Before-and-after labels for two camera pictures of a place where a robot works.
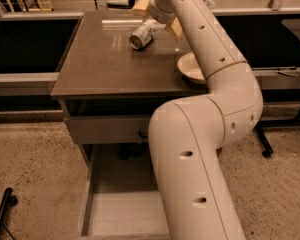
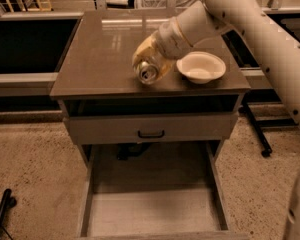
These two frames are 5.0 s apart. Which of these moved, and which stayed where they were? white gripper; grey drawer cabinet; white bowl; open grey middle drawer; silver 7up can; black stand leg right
Moved: white gripper; silver 7up can
Stayed: open grey middle drawer; black stand leg right; grey drawer cabinet; white bowl
